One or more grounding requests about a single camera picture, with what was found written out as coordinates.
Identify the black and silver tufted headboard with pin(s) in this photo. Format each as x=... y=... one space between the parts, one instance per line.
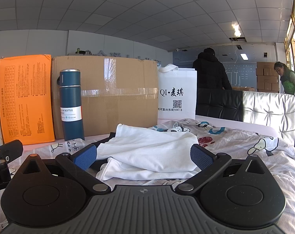
x=259 y=109

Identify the blue vacuum bottle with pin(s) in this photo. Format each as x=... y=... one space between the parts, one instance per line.
x=70 y=95

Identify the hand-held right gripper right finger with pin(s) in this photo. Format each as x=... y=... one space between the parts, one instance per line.
x=202 y=156

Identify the orange printed box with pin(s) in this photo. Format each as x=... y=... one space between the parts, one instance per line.
x=25 y=97

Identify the stack of cardboard boxes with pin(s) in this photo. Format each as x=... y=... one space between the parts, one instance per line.
x=266 y=78

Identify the small dark ornaments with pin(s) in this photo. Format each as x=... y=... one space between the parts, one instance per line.
x=83 y=51

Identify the large taped cardboard box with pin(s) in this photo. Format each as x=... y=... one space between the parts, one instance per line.
x=118 y=107

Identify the white folded garment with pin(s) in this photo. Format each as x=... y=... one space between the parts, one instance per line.
x=142 y=151

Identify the ceiling light panel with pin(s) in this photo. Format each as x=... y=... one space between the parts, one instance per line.
x=243 y=56

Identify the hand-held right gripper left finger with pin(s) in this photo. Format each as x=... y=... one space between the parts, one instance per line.
x=85 y=156

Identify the silver wall lettering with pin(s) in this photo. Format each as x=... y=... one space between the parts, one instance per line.
x=100 y=53

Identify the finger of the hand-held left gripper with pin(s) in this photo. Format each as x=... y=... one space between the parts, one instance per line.
x=0 y=167
x=11 y=148

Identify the white tote bag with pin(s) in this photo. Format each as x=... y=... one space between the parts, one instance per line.
x=176 y=82

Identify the cartoon printed bedsheet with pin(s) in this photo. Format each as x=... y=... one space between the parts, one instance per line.
x=254 y=148

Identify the flat cardboard box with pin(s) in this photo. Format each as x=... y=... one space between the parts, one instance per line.
x=243 y=89

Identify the gold window frame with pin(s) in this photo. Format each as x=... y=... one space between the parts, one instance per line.
x=292 y=29

